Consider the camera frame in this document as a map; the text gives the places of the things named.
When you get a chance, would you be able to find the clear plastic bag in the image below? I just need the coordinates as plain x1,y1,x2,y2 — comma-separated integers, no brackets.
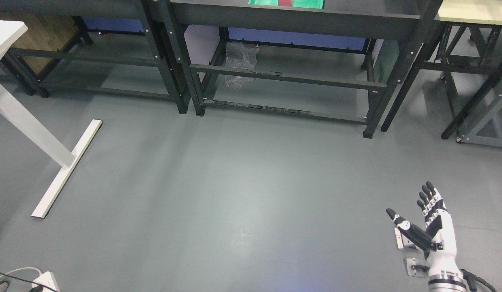
225,41,260,90

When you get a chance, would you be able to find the metal floor bracket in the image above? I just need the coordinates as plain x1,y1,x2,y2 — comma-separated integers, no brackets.
404,258,430,278

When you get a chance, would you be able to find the pink block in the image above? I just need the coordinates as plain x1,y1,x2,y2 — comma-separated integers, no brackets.
277,0,292,7

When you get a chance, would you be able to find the green tray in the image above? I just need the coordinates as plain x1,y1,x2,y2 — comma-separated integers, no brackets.
248,0,324,9

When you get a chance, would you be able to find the white power strip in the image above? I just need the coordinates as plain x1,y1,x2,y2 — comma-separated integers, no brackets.
32,271,60,292

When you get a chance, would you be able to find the white desk with T-leg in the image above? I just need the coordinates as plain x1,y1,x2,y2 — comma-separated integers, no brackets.
0,20,103,219

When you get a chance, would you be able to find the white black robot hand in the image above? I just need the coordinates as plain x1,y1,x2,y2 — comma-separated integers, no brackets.
386,181,462,277

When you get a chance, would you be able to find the beige top workbench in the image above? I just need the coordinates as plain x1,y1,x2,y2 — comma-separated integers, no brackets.
381,0,502,150

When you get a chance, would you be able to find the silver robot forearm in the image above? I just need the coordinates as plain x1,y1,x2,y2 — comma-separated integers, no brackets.
428,273,467,292

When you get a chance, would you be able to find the black metal shelf right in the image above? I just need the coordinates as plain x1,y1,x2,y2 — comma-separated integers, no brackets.
154,0,442,138

